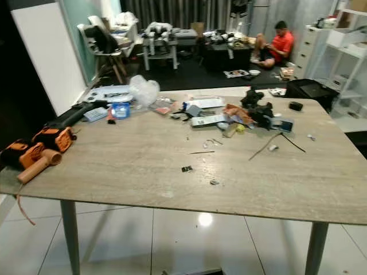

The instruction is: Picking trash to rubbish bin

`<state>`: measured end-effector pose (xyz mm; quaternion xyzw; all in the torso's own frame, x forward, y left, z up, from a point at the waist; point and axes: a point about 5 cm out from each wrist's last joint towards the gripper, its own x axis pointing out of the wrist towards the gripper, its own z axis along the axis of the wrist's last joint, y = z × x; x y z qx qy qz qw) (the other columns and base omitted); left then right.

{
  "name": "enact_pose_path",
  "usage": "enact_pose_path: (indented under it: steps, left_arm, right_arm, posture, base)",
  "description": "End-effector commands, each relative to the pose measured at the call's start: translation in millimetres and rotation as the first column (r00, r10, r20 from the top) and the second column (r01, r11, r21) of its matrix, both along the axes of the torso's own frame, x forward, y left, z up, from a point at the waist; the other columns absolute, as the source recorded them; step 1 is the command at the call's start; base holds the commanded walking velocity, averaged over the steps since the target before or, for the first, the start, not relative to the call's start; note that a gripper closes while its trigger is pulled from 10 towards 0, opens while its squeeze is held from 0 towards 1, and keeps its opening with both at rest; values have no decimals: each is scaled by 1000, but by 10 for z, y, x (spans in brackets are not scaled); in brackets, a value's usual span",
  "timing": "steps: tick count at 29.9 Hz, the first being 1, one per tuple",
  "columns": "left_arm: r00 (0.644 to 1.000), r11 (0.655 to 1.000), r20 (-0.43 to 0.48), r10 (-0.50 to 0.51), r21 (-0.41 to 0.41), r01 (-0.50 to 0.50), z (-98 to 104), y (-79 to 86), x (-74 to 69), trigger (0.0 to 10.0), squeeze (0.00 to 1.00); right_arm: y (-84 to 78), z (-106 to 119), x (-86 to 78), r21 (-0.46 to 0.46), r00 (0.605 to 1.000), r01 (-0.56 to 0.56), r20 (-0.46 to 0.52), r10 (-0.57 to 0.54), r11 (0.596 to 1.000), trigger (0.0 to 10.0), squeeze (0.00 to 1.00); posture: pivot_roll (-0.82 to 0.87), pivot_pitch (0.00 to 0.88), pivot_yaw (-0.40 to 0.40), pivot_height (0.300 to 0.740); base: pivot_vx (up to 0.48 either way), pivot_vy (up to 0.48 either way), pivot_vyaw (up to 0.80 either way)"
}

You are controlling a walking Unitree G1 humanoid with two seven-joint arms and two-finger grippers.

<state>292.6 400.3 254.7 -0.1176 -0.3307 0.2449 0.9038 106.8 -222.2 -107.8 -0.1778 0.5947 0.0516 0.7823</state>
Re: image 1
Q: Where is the orange heat gun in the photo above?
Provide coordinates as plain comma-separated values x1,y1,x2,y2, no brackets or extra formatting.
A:
0,139,64,185

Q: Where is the orange black power tool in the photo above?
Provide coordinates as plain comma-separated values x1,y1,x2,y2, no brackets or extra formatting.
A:
32,126,76,154

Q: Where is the white board panel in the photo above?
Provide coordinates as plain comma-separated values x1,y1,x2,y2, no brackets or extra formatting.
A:
11,3,89,115

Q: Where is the small grey blue box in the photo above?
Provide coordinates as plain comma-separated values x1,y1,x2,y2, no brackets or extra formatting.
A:
83,107,108,123

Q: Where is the white plastic tray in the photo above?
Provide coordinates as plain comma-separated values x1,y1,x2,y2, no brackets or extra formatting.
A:
89,85,132,104

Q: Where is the blue white cup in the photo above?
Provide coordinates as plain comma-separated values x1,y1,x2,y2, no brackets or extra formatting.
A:
112,102,131,120

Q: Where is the grey metal table leg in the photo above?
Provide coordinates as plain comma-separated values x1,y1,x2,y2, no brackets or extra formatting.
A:
60,199,80,275
305,222,330,275

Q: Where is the chair with black garment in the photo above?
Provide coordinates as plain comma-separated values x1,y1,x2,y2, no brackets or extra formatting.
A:
77,16,130,84

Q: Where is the clear plastic bag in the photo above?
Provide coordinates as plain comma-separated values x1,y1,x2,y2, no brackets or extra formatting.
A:
129,74,160,108

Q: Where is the pink snack packet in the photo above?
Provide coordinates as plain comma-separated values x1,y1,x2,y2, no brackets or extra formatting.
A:
152,97,175,115

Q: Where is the small white side table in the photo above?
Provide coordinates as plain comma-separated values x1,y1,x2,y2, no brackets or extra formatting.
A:
142,22,181,70

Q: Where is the white flat box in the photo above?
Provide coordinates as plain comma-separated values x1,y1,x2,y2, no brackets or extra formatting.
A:
182,97,224,111

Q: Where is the white long box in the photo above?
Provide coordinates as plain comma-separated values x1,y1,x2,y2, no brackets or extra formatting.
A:
190,113,230,128

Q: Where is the grey curtain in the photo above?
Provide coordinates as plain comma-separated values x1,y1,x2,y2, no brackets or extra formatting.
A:
120,0,230,30

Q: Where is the black low table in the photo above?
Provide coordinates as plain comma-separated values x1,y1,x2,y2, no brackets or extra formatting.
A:
201,30,253,72

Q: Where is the orange crumpled wrapper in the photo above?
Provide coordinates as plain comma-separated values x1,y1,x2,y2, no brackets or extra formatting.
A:
222,103,256,125

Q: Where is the black mechanical device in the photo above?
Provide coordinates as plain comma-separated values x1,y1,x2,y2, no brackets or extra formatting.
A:
240,87,276,129

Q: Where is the small blue grey device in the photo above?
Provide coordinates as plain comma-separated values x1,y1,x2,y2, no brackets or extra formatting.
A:
271,117,295,133

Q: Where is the black thin stick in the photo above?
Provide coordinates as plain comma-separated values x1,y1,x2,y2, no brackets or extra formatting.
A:
280,133,307,154

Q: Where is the person in red shirt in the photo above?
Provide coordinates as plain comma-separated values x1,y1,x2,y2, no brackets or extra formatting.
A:
251,20,295,68

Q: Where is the black suitcase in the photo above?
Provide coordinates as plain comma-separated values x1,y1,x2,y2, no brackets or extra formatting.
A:
284,78,340,112

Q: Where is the white drawer cabinet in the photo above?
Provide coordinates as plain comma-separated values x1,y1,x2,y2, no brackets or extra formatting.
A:
292,23,336,81

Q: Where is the white open shelf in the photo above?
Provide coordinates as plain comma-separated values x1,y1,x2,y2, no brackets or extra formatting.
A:
324,0,367,118

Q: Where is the cardboard box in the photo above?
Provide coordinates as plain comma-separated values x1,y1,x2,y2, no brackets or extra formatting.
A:
349,0,367,13

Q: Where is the red cord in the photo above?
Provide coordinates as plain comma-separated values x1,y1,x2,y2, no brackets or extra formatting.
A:
15,182,37,226

